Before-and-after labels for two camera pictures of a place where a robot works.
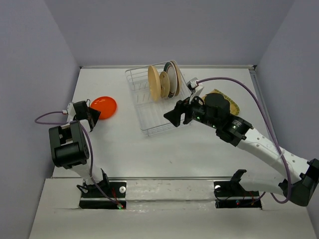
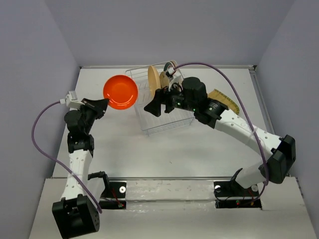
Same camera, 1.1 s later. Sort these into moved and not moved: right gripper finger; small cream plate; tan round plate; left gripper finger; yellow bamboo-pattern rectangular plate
Moved: right gripper finger; left gripper finger
Not moved: small cream plate; yellow bamboo-pattern rectangular plate; tan round plate
